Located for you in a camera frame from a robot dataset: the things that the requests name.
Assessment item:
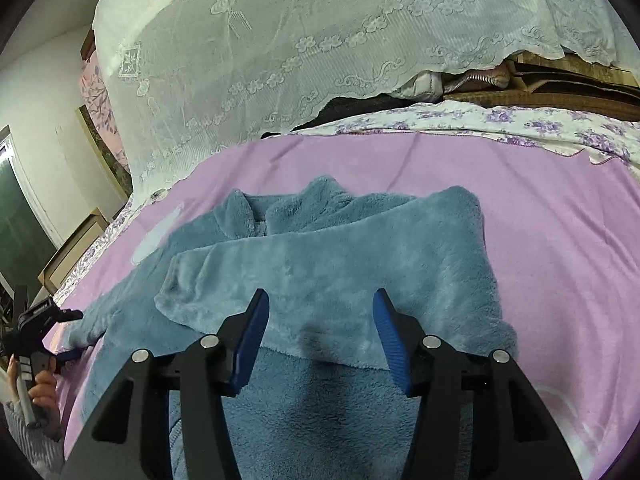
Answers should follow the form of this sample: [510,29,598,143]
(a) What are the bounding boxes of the brown stacked mats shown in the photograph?
[442,52,640,123]

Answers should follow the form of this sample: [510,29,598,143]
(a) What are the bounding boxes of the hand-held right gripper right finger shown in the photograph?
[372,287,584,480]

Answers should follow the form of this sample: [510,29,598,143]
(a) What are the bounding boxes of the person's left hand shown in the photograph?
[5,356,60,418]

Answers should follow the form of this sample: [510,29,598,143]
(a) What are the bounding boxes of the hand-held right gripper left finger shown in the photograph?
[60,287,271,480]

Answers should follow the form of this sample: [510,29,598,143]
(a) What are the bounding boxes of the pink printed blanket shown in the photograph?
[50,130,640,480]

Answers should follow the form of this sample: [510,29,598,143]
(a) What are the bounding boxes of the white lace cover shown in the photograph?
[92,0,626,202]

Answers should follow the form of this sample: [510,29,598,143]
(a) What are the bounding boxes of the white framed glass door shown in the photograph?
[0,127,59,286]

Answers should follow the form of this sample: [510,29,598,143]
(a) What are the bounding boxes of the person's left forearm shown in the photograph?
[0,399,67,467]

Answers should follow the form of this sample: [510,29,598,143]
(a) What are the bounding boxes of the white padded garment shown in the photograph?
[395,72,448,102]

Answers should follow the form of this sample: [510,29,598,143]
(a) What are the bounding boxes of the wooden nightstand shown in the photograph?
[37,207,109,296]

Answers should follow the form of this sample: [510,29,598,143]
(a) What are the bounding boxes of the pink floral cloth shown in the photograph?
[80,55,133,181]

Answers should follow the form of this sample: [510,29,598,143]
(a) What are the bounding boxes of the blue fleece jacket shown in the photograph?
[62,176,519,480]

